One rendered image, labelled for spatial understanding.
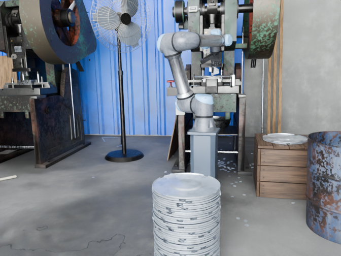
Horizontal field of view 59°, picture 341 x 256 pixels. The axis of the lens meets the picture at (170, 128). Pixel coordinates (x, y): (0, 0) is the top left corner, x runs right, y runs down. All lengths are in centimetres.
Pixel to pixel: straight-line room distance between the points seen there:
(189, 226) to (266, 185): 98
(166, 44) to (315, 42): 247
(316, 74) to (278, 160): 211
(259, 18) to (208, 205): 152
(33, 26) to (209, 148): 171
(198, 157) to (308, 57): 239
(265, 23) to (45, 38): 172
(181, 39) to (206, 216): 102
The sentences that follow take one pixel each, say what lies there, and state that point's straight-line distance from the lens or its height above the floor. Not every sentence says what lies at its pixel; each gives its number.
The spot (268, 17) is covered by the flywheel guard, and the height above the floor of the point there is 119.
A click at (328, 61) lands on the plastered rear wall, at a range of 406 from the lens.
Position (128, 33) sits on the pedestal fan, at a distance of 294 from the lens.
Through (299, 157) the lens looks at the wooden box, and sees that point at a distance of 208.
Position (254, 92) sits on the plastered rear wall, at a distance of 388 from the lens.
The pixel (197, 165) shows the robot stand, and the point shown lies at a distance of 198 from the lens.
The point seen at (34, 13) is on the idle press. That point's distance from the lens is 275.
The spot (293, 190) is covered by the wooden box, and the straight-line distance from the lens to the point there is 214.
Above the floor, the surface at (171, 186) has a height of 35.
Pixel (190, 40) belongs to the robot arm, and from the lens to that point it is 182.
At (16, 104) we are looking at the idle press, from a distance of 308.
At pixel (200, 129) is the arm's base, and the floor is 47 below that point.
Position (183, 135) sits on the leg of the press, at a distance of 247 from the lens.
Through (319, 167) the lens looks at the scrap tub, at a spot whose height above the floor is 36.
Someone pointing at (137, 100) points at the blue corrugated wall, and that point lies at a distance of 397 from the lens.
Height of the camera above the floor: 83
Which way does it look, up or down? 10 degrees down
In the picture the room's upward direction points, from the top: 1 degrees counter-clockwise
